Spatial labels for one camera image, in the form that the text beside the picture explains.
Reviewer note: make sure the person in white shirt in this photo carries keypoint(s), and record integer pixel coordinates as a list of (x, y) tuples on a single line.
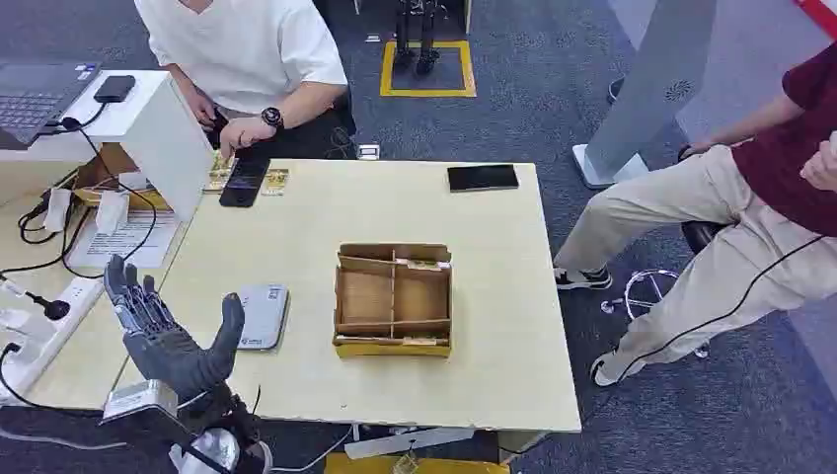
[(242, 52)]

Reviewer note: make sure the printed paper sheet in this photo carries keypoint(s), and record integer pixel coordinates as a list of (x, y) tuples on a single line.
[(124, 242)]

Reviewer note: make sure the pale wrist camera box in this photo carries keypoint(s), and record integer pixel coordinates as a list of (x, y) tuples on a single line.
[(137, 399)]

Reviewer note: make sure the grey standing panel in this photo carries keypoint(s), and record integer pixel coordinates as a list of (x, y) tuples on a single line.
[(647, 78)]

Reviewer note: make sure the black power adapter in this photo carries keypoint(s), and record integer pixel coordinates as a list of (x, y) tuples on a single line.
[(114, 88)]

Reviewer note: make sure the office chair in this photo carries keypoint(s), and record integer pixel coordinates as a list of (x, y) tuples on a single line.
[(700, 235)]

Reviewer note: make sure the wooden card box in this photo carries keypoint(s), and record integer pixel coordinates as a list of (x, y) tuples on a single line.
[(392, 301)]

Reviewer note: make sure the white strip under desk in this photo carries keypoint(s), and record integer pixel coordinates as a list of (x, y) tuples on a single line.
[(409, 443)]

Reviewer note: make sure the yellow floor tape square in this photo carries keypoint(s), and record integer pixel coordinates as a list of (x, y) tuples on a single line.
[(427, 69)]

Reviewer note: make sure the white desk riser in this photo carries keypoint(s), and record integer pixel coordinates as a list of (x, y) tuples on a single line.
[(163, 141)]

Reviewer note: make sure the black wristwatch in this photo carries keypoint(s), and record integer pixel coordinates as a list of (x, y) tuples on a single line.
[(272, 118)]

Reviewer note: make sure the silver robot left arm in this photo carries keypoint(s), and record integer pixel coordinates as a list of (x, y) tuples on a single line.
[(219, 450)]

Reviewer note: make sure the yellow box under desk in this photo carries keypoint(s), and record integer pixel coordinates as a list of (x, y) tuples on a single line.
[(366, 466)]

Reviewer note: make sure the black smartphone with plain screen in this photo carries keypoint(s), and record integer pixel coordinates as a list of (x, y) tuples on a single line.
[(482, 177)]

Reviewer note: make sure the yellow printed card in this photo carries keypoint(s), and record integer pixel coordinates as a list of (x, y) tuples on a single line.
[(275, 182)]

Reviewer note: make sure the white power strip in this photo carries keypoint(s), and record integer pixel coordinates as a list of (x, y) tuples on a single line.
[(59, 327)]

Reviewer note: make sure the small white floor box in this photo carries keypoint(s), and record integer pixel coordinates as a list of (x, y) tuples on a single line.
[(369, 152)]

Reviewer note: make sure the black smartphone with lit screen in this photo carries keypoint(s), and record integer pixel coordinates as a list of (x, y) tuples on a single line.
[(244, 182)]

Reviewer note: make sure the black robot legs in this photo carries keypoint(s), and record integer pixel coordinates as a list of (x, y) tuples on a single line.
[(415, 33)]

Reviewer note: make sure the person in dark red shirt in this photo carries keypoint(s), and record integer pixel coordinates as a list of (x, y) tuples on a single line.
[(706, 209)]

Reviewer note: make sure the grey card reader device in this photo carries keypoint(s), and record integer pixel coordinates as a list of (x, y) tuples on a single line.
[(263, 317)]

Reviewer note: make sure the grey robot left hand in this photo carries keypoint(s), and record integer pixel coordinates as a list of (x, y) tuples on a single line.
[(173, 356)]

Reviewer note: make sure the grey laptop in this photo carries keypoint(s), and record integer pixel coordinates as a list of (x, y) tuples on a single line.
[(33, 101)]

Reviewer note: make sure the brown cardboard box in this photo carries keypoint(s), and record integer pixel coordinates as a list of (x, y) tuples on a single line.
[(111, 171)]

